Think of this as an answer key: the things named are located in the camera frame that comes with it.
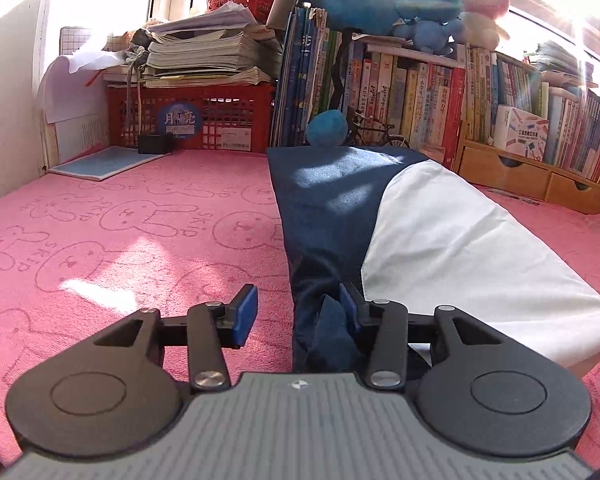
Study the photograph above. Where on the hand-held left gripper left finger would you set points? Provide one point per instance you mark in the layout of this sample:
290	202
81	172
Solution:
245	312

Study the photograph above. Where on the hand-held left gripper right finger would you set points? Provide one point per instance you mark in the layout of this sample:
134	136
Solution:
347	310

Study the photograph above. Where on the navy white jacket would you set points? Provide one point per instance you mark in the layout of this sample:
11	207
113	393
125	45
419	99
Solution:
430	240

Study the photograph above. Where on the pink rabbit print mat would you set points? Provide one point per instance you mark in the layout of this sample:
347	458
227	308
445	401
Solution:
105	240

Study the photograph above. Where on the black model bicycle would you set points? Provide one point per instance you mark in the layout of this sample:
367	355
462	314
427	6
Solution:
385	135

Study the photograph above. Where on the blue plush ball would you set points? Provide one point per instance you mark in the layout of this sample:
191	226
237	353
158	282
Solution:
327	127

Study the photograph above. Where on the black power adapter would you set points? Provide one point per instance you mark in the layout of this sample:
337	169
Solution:
152	143

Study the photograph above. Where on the red plastic crate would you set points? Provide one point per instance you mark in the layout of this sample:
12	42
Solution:
240	110

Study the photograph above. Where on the black pen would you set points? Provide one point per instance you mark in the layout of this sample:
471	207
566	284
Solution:
520	200

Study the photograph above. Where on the blue notepad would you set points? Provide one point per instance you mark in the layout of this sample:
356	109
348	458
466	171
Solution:
105	162

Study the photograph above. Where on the wooden drawer organiser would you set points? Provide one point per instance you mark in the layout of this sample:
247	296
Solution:
520	175

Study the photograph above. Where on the row of mixed colourful books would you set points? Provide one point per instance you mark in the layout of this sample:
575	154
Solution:
410	100

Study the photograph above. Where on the row of tall blue books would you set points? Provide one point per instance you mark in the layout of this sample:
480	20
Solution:
300	80

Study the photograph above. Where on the white printed carton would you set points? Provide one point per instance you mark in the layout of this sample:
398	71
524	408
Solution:
522	135

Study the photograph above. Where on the white flat book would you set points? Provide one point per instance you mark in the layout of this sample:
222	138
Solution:
410	52

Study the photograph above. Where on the stack of paper workbooks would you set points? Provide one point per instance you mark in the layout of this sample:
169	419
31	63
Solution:
205	50

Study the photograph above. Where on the row of green spine books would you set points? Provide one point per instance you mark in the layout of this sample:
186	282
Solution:
500	85

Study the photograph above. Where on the white draped paper sheet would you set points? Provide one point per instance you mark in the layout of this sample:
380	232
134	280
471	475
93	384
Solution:
70	85

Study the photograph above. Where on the small blue plush toy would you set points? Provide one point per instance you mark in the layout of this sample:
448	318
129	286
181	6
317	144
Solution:
430	35

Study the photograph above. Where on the row of leaning pink books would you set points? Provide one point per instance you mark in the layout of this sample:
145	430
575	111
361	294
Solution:
585	135

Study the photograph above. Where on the large blue plush toy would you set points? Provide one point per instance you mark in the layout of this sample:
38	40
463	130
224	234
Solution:
360	5

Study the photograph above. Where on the white grid board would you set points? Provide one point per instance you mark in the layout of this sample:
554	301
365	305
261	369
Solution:
75	40

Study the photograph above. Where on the stack of blue folders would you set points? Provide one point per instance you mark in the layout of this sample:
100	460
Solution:
560	60

